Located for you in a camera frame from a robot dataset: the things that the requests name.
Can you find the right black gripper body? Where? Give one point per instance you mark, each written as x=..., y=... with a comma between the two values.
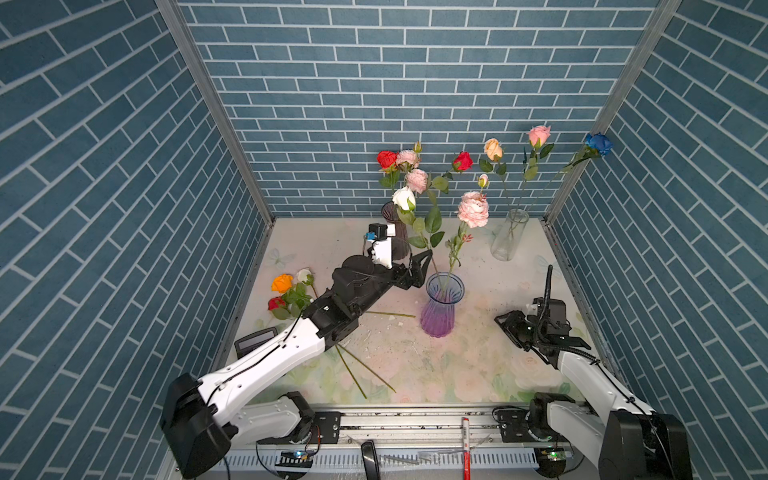
x=538, y=333

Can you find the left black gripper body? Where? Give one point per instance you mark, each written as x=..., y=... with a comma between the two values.
x=378, y=281

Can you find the dark purple ribbed vase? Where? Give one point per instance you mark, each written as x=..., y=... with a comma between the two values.
x=401, y=248

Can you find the blue purple gradient vase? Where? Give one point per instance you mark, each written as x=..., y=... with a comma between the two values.
x=445, y=290

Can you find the small white flower spray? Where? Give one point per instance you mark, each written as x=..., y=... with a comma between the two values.
x=426, y=231

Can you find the clear ribbed glass vase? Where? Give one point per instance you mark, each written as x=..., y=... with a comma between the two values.
x=508, y=235

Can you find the pink peony spray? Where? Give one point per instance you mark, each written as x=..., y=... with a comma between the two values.
x=408, y=162
x=473, y=212

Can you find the cream white rose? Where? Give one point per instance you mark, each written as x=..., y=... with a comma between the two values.
x=492, y=162

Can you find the light pink rose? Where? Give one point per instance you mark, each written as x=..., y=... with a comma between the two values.
x=539, y=149

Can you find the blue rose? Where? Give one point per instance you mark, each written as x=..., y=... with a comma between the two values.
x=595, y=146

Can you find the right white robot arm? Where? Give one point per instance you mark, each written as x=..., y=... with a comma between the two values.
x=621, y=435

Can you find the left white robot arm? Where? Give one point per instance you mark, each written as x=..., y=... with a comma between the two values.
x=202, y=418

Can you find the orange rose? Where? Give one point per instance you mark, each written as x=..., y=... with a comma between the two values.
x=291, y=291

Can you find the red marker pen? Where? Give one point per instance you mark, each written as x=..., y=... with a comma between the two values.
x=466, y=449

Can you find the black calculator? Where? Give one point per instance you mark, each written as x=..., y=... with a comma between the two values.
x=248, y=343

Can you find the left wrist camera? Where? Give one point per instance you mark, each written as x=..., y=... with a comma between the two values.
x=378, y=243

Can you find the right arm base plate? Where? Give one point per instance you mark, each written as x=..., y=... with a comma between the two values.
x=514, y=427

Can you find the aluminium front rail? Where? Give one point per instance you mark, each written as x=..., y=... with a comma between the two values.
x=431, y=426

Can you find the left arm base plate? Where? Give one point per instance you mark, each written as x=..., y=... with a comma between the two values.
x=323, y=428

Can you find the black handle object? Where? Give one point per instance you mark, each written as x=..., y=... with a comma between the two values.
x=370, y=460

